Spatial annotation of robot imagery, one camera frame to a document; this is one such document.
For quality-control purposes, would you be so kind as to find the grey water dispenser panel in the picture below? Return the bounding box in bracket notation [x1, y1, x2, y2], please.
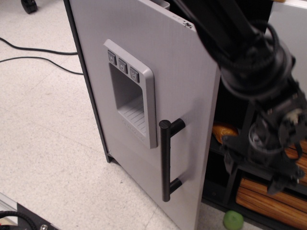
[104, 39, 157, 149]

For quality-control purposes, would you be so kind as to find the lower wooden striped basket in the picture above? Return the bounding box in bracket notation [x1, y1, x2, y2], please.
[236, 178, 307, 230]

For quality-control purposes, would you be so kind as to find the upper wooden striped basket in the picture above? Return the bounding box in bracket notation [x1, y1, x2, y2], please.
[285, 141, 307, 168]

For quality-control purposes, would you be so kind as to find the grey door shelf bin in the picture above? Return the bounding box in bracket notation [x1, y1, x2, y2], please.
[151, 0, 170, 10]

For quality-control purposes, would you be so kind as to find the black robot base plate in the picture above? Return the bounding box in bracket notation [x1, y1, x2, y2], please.
[0, 202, 60, 230]

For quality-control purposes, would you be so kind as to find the white sink front panel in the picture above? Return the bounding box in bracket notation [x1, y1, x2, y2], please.
[266, 0, 307, 80]

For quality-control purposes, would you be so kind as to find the wooden striped basket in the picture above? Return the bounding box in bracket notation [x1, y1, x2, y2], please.
[236, 178, 307, 230]
[285, 141, 307, 168]

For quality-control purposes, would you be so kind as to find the black bar door handle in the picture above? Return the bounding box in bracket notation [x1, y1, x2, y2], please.
[159, 118, 186, 202]

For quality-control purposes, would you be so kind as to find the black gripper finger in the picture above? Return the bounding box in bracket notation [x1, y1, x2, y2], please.
[267, 176, 286, 195]
[224, 152, 238, 174]

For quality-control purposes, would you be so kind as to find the black floor cable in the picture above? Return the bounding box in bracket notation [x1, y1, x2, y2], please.
[0, 56, 83, 75]
[0, 37, 79, 56]

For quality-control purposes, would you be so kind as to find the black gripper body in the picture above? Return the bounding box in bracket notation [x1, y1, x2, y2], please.
[221, 119, 306, 186]

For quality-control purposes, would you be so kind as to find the toy chicken drumstick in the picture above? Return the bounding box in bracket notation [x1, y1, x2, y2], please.
[212, 122, 239, 144]

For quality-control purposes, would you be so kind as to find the black floor cable lower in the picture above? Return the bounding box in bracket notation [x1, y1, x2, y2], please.
[0, 56, 83, 75]

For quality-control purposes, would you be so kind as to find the black caster wheel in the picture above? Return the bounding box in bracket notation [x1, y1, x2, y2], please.
[21, 0, 38, 14]

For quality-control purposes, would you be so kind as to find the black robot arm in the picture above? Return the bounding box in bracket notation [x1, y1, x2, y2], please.
[176, 0, 307, 195]

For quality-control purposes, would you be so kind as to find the grey toy fridge door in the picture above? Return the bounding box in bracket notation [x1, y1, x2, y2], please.
[64, 0, 219, 230]

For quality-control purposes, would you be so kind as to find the dark grey fridge cabinet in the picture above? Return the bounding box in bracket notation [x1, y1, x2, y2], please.
[62, 0, 307, 230]

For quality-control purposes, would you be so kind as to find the green toy apple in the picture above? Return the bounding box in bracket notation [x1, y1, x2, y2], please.
[223, 210, 244, 230]

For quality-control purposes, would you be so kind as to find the black floor cable upper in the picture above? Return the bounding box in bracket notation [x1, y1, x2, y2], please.
[0, 37, 79, 56]

